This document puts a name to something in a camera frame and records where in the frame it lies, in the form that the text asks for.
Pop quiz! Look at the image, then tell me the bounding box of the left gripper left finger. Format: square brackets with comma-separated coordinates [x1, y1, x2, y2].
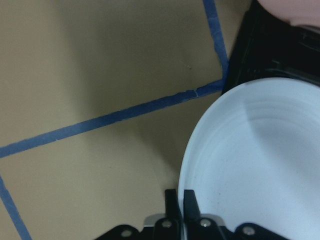
[97, 189, 182, 240]

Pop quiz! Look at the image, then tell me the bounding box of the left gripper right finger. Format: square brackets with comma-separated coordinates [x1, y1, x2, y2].
[183, 189, 285, 240]

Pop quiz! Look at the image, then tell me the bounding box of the blue plate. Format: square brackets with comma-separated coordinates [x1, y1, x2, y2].
[178, 78, 320, 240]

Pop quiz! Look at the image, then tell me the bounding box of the pink plate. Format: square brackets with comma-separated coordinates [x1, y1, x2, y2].
[258, 0, 320, 28]

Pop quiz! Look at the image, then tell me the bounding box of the black dish rack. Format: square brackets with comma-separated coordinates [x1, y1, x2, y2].
[222, 0, 320, 93]

